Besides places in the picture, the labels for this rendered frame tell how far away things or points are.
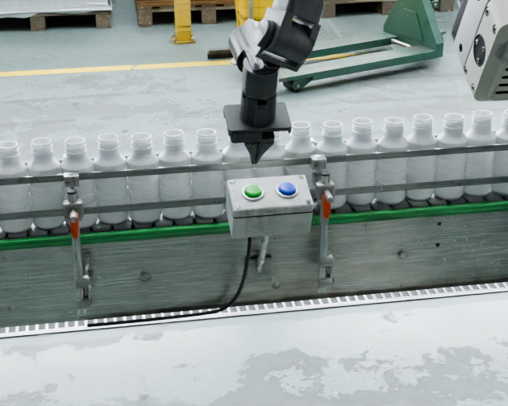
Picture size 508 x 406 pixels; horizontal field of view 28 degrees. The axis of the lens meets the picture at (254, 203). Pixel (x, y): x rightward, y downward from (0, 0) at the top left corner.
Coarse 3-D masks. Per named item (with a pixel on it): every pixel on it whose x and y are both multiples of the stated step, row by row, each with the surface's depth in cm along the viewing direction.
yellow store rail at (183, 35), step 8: (176, 0) 659; (184, 0) 660; (176, 8) 661; (184, 8) 662; (176, 16) 664; (184, 16) 664; (176, 24) 666; (184, 24) 666; (176, 32) 669; (184, 32) 668; (176, 40) 668; (184, 40) 671; (192, 40) 670
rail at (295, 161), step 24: (504, 144) 193; (144, 168) 183; (168, 168) 183; (192, 168) 184; (216, 168) 185; (240, 168) 186; (336, 192) 191; (360, 192) 192; (0, 216) 181; (24, 216) 182; (48, 216) 183
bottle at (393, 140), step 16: (384, 128) 192; (400, 128) 190; (384, 144) 191; (400, 144) 190; (384, 160) 192; (400, 160) 191; (384, 176) 193; (400, 176) 193; (384, 192) 194; (400, 192) 194
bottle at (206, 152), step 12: (204, 132) 187; (204, 144) 184; (216, 144) 186; (192, 156) 186; (204, 156) 185; (216, 156) 185; (192, 180) 188; (204, 180) 186; (216, 180) 187; (192, 192) 190; (204, 192) 187; (216, 192) 188; (204, 216) 189; (216, 216) 190
